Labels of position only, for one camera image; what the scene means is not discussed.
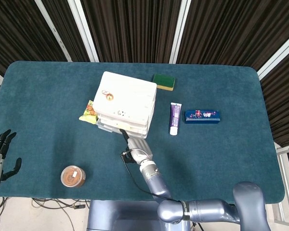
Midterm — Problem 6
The white plastic drawer cabinet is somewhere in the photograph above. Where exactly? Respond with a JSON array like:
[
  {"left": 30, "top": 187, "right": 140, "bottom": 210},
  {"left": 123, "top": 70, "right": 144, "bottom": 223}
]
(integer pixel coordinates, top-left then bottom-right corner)
[{"left": 92, "top": 71, "right": 158, "bottom": 140}]

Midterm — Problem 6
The yellow-green snack packet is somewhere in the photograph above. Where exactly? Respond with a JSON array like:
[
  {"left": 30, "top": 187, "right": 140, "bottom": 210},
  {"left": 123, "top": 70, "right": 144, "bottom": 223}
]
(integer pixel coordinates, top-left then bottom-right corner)
[{"left": 79, "top": 100, "right": 99, "bottom": 125}]

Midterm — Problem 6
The purple toothpaste tube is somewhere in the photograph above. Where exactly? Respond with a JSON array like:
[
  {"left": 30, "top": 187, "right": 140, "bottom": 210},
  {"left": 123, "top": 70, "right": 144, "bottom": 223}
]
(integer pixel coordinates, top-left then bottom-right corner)
[{"left": 169, "top": 102, "right": 183, "bottom": 136}]

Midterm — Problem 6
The gold bell with red ring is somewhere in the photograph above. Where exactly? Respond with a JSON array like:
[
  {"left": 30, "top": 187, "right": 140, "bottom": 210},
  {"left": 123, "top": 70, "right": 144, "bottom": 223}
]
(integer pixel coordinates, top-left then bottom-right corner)
[{"left": 101, "top": 90, "right": 115, "bottom": 101}]

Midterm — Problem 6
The white metal side frame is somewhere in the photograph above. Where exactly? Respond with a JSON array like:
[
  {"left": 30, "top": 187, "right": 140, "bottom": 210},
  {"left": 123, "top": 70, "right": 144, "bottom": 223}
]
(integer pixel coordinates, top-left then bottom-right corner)
[{"left": 274, "top": 141, "right": 289, "bottom": 226}]

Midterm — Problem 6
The dark brown pleated curtain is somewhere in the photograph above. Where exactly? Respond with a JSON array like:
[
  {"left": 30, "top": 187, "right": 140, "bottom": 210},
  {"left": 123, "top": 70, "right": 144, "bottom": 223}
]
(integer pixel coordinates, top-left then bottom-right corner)
[{"left": 0, "top": 0, "right": 289, "bottom": 147}]

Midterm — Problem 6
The teal table cloth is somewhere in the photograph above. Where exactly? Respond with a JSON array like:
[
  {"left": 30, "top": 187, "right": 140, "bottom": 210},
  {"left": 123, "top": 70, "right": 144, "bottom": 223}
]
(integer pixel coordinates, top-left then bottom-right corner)
[{"left": 0, "top": 60, "right": 285, "bottom": 205}]

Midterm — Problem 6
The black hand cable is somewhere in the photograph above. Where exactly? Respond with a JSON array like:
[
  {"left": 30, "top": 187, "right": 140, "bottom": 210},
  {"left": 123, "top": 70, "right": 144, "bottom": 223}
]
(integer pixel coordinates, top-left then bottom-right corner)
[{"left": 120, "top": 150, "right": 184, "bottom": 203}]

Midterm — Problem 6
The black floor cable with plug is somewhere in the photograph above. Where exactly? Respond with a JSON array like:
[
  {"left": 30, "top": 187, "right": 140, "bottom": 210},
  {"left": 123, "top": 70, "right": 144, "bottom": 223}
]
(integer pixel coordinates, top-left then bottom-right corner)
[{"left": 31, "top": 197, "right": 92, "bottom": 231}]

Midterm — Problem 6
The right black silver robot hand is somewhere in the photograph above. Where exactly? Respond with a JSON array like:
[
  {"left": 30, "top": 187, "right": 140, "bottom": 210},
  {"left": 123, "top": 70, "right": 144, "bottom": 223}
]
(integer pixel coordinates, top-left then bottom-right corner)
[{"left": 119, "top": 128, "right": 154, "bottom": 167}]

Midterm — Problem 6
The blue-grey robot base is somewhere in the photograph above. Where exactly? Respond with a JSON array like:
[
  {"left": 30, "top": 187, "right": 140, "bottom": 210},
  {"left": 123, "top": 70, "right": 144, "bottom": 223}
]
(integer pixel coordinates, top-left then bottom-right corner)
[{"left": 86, "top": 200, "right": 191, "bottom": 231}]

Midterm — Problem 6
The clear lowest drawer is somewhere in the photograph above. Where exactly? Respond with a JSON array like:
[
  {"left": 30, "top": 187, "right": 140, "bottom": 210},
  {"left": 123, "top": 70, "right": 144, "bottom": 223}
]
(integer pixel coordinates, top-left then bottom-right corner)
[{"left": 97, "top": 120, "right": 147, "bottom": 140}]

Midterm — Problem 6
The clear highest drawer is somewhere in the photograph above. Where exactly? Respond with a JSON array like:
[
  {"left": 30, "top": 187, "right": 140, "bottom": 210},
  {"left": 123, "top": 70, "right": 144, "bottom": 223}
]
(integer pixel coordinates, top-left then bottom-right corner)
[{"left": 95, "top": 112, "right": 152, "bottom": 128}]

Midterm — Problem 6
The clear jar of rubber bands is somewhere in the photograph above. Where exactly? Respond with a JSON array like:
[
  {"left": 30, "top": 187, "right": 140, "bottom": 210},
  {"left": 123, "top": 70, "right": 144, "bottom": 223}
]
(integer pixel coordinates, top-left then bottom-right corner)
[{"left": 60, "top": 165, "right": 86, "bottom": 188}]

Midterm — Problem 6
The green yellow sponge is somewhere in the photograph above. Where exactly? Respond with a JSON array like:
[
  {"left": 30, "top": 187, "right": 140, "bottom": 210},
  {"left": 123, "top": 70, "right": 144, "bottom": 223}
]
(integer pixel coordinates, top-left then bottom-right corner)
[{"left": 153, "top": 73, "right": 176, "bottom": 92}]

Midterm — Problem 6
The white frame post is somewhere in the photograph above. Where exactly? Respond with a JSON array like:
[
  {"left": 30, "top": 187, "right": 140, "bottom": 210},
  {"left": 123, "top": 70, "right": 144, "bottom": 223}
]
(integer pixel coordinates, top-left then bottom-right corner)
[
  {"left": 169, "top": 0, "right": 192, "bottom": 64},
  {"left": 257, "top": 31, "right": 289, "bottom": 80},
  {"left": 67, "top": 0, "right": 100, "bottom": 63},
  {"left": 35, "top": 0, "right": 73, "bottom": 61}
]

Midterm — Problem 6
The dark blue printed box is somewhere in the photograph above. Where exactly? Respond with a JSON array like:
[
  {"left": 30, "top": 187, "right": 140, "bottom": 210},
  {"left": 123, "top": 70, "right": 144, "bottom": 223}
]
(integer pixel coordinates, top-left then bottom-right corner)
[{"left": 184, "top": 109, "right": 220, "bottom": 124}]

